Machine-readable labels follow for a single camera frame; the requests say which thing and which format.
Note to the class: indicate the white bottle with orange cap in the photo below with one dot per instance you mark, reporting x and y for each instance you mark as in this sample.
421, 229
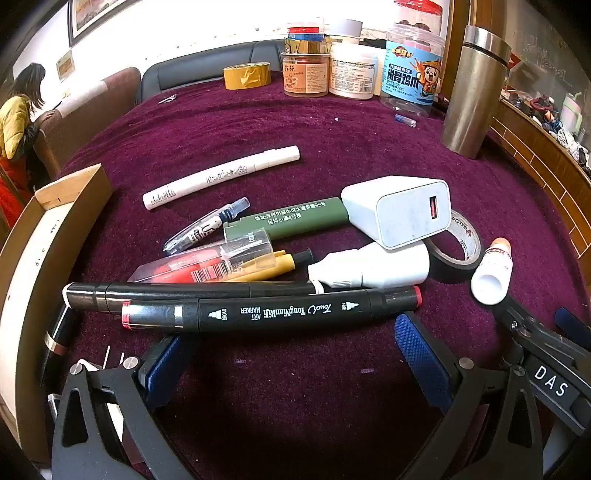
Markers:
491, 277

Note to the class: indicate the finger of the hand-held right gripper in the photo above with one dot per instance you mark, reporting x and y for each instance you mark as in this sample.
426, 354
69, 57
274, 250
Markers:
515, 323
575, 325

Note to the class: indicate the small blue lighter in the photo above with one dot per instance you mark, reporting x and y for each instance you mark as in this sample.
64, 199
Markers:
406, 120

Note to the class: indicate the clear jar with red lid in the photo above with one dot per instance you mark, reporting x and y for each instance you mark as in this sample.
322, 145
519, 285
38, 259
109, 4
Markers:
418, 14

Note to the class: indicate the red correction tape clear case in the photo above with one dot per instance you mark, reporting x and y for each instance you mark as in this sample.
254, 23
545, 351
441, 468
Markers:
184, 272

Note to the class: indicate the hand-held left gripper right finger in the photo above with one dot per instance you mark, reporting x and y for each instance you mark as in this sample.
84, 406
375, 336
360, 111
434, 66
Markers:
420, 350

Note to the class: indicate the black marker with grey end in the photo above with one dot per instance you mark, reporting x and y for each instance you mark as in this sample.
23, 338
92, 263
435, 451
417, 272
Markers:
184, 290

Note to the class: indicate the yellow pen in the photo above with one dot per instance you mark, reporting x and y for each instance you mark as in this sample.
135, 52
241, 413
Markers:
281, 265

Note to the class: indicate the white jar with grey lid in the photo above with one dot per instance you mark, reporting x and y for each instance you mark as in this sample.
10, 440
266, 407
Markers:
346, 28

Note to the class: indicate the white USB charger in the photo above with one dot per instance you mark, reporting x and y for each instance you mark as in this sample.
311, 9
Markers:
392, 212

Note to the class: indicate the purple velvet cloth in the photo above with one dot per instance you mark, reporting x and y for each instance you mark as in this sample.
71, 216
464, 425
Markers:
277, 138

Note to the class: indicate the gold jar with red lid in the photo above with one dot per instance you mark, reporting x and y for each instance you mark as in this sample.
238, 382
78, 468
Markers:
304, 44

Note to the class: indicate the clear jar with blue label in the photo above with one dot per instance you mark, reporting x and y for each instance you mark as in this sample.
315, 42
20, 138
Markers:
411, 78

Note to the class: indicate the clear blue correction pen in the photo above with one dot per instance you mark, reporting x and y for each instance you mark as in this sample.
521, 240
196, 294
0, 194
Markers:
207, 228

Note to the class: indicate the green rectangular lighter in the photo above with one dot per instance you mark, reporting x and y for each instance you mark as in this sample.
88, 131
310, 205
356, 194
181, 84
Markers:
286, 224

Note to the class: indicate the brown armchair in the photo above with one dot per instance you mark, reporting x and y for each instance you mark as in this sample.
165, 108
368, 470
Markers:
92, 134

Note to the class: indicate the wooden brick-pattern partition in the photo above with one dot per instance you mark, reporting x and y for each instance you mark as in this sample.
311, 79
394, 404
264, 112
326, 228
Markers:
531, 152

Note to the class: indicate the black bag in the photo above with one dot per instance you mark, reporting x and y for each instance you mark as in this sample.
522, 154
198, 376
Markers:
371, 43

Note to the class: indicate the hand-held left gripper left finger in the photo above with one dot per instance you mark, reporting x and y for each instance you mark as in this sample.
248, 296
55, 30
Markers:
161, 364

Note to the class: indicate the small metal clip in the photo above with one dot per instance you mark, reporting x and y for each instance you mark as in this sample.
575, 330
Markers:
168, 98

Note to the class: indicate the black lipstick tube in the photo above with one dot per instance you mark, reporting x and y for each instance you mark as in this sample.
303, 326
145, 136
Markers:
57, 332

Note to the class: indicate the cardboard box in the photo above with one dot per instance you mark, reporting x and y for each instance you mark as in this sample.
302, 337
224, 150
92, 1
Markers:
27, 258

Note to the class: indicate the black marker with red ends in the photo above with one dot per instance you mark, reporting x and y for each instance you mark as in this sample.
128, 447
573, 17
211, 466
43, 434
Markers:
277, 314

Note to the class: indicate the pile of small trinkets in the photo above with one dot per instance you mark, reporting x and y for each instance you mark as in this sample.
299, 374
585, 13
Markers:
545, 110

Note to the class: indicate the black tape roll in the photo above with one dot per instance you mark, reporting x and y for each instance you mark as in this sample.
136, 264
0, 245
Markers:
450, 267

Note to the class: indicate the white nozzle glue bottle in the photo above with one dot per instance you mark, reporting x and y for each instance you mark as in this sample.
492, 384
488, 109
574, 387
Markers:
392, 270

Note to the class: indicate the yellow tape roll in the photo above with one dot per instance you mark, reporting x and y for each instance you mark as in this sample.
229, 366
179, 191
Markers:
233, 76

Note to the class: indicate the framed horse painting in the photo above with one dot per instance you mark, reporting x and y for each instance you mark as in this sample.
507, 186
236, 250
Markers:
92, 18

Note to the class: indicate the white marker pen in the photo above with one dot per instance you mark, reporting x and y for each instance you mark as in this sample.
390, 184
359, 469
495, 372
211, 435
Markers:
221, 177

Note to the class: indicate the dark grey sofa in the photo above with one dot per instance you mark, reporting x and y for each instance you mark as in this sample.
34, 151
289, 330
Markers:
194, 69

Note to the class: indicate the clear jar with orange contents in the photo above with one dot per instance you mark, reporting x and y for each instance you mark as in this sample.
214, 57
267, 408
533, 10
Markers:
304, 78

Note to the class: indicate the white plastic jar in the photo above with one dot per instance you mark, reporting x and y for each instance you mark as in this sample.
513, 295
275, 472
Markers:
353, 74

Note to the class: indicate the steel thermos flask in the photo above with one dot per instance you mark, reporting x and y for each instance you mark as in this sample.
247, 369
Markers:
471, 101

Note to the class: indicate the small gold wall plaque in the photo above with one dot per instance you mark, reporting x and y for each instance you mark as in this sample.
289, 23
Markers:
64, 65

